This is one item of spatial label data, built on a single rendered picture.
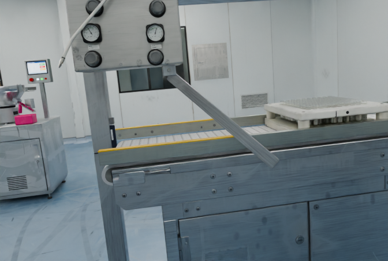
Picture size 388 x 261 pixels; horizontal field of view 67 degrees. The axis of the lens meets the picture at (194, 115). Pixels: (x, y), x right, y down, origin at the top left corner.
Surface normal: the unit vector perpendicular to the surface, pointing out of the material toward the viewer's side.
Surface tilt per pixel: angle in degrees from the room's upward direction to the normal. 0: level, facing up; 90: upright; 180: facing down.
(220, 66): 90
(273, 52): 90
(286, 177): 90
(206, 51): 90
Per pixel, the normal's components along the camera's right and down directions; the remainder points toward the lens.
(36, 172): 0.07, 0.13
